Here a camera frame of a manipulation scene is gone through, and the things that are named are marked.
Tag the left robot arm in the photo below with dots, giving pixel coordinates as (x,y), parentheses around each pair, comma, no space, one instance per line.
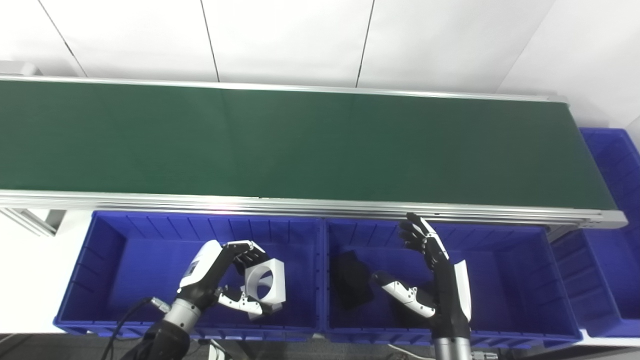
(167,335)

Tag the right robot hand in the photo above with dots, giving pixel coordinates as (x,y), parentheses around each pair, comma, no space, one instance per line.
(450,300)

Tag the aluminium conveyor leg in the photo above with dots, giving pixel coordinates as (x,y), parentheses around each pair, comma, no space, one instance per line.
(30,220)

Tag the blue plastic bin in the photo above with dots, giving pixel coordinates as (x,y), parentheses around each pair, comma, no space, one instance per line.
(505,280)
(145,265)
(610,240)

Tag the white square part with hole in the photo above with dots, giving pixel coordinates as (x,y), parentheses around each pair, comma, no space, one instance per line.
(277,280)

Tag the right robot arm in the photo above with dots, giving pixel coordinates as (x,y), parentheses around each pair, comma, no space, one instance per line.
(452,349)

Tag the green conveyor belt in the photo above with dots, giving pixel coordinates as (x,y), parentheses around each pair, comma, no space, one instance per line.
(300,145)
(300,204)

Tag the grey conveyor motor box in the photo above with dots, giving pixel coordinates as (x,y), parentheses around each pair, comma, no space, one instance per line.
(17,68)

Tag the black part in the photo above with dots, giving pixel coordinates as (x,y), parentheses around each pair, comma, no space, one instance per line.
(352,282)

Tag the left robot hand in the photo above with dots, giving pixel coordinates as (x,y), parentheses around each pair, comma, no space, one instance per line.
(207,272)

